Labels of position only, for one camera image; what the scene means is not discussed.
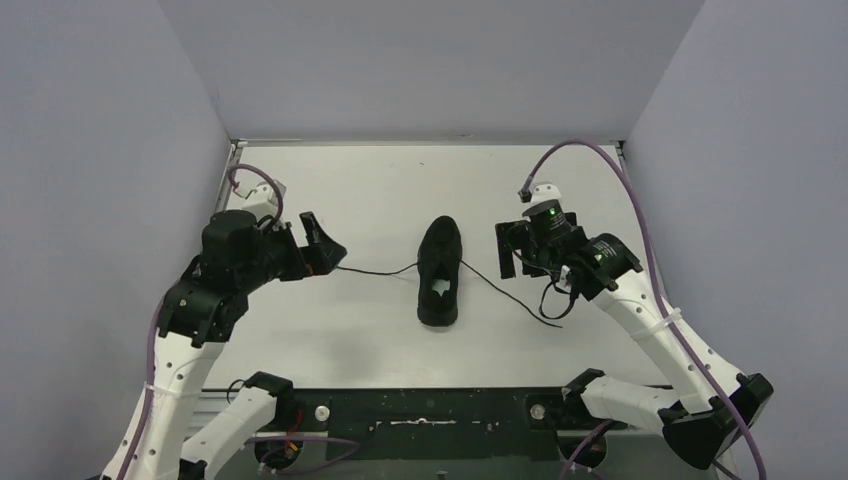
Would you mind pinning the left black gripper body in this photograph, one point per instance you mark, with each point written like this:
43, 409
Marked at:
303, 244

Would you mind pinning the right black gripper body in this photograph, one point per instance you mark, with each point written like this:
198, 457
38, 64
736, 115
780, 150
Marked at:
535, 257

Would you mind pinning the black shoelace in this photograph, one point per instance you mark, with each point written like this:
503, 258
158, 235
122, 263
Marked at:
490, 283

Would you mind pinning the black sneaker shoe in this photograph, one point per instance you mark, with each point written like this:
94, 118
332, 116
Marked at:
438, 261

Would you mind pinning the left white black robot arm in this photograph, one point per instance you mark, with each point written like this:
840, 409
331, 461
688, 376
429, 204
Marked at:
194, 322

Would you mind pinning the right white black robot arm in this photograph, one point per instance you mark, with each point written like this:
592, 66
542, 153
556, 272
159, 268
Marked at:
697, 413

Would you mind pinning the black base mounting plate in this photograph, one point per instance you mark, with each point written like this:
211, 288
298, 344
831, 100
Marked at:
438, 424

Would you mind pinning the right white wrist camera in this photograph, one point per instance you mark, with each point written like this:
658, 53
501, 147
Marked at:
540, 192

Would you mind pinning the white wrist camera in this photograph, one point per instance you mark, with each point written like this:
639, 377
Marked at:
540, 192
261, 199

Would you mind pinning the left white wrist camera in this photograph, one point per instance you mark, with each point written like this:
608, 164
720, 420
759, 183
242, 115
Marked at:
261, 199

